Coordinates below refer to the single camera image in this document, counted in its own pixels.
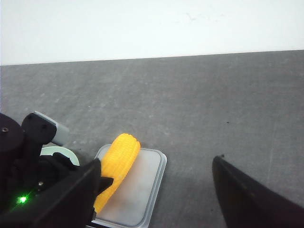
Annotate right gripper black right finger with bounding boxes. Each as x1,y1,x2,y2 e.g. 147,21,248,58
212,156,304,228

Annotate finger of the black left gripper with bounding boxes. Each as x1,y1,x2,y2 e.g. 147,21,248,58
97,176,114,193

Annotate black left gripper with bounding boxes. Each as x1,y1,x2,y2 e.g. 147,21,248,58
0,113,79,210

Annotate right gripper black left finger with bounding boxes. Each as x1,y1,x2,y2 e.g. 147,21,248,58
0,159,101,228

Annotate yellow corn cob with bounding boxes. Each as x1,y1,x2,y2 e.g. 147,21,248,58
94,133,141,213

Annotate silver digital kitchen scale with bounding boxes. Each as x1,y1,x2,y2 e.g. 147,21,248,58
87,148,167,228

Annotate pale green plate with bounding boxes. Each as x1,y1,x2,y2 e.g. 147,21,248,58
40,146,80,166

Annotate grey wrist camera on left gripper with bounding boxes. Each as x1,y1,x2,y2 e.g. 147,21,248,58
33,111,69,146

